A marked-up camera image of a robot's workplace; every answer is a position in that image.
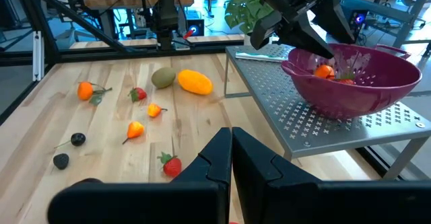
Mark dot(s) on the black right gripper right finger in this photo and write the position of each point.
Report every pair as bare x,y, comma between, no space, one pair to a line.
303,204

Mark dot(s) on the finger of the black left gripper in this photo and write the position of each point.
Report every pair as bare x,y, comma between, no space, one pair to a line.
306,35
338,15

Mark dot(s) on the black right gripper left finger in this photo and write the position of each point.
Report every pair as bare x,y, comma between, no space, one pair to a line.
151,204

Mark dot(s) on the small orange peach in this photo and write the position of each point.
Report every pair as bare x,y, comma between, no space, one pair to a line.
324,72

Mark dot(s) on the red strawberry green leaves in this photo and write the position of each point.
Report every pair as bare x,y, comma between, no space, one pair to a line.
172,167
347,81
139,94

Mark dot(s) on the small orange pear with stem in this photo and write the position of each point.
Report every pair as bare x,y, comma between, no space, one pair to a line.
135,129

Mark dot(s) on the purple plastic colander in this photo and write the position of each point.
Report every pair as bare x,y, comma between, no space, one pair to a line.
353,99

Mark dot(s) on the small round yellow orange fruit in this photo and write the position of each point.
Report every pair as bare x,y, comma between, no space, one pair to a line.
154,110

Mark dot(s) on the small black eggplant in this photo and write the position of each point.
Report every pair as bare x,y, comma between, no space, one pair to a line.
78,139

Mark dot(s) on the black blackberry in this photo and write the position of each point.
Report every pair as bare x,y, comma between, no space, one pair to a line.
61,161

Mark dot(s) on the yellow orange mango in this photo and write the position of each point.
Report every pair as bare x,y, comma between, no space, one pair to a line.
195,81

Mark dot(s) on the green brown kiwi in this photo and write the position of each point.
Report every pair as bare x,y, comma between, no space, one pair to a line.
163,77

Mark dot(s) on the orange tangerine with green leaves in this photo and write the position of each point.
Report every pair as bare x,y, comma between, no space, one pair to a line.
85,90

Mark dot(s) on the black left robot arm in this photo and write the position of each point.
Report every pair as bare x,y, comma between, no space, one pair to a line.
167,12

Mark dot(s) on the black box with blue light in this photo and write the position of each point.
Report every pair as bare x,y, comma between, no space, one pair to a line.
195,28
359,19

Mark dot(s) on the green plant in white pot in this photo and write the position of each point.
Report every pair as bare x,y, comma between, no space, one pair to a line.
246,8

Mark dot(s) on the grey metal table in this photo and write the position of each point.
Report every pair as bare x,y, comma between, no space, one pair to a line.
387,8

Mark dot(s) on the grey perforated metal rack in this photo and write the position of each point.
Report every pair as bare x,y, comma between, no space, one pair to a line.
303,116

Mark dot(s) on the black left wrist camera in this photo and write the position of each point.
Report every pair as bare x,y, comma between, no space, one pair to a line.
266,29

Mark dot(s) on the silver aluminium bracket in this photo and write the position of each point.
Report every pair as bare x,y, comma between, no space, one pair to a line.
38,56

